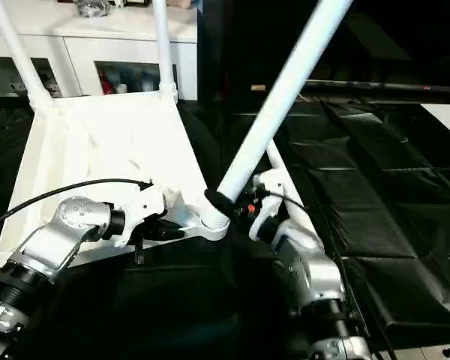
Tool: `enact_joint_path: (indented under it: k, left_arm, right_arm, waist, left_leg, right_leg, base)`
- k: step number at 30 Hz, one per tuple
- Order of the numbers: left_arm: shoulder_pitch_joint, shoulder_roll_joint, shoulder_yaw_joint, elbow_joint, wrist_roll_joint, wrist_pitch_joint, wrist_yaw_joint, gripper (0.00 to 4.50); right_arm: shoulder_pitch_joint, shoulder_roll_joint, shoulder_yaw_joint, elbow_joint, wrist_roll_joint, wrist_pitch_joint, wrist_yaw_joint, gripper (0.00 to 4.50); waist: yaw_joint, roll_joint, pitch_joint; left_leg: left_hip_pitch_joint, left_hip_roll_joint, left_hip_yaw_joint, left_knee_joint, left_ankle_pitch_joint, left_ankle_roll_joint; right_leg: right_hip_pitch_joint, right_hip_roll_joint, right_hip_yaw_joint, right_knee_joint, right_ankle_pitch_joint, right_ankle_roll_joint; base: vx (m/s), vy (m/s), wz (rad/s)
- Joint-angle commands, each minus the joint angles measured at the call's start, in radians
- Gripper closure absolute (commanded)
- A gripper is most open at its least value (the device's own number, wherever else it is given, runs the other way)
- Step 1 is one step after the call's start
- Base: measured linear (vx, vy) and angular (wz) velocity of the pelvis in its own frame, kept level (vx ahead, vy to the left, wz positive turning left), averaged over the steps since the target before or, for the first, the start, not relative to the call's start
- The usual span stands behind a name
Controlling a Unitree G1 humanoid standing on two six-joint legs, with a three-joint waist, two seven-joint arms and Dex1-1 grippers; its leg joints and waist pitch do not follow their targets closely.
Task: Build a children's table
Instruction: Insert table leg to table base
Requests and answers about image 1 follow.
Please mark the white flat board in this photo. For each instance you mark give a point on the white flat board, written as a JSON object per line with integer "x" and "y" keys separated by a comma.
{"x": 446, "y": 120}

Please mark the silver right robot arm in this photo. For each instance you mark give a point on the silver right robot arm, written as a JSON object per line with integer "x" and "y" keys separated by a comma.
{"x": 315, "y": 273}

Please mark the small yellow label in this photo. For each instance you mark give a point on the small yellow label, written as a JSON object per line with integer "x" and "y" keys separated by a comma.
{"x": 258, "y": 87}

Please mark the black mat cloth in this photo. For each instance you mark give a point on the black mat cloth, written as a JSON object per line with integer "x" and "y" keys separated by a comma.
{"x": 360, "y": 187}

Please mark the white glass door cabinet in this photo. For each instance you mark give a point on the white glass door cabinet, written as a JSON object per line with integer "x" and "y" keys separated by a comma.
{"x": 78, "y": 41}

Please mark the dark patterned cabinet-top object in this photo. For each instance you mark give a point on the dark patterned cabinet-top object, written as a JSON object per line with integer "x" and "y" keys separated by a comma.
{"x": 92, "y": 7}

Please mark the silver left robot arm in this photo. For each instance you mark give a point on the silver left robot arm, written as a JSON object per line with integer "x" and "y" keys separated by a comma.
{"x": 67, "y": 232}

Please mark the white plastic table leg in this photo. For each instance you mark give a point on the white plastic table leg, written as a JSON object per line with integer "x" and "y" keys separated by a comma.
{"x": 163, "y": 48}
{"x": 18, "y": 56}
{"x": 277, "y": 93}
{"x": 273, "y": 153}

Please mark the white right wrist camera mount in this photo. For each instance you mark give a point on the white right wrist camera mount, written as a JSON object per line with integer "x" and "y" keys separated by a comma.
{"x": 272, "y": 187}

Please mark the black fabric backdrop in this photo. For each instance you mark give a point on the black fabric backdrop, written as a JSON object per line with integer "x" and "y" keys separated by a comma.
{"x": 378, "y": 33}

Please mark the white plastic table top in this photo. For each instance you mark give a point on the white plastic table top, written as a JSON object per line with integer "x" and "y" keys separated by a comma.
{"x": 97, "y": 131}

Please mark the grey metal rail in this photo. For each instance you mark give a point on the grey metal rail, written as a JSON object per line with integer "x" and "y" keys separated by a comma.
{"x": 378, "y": 85}

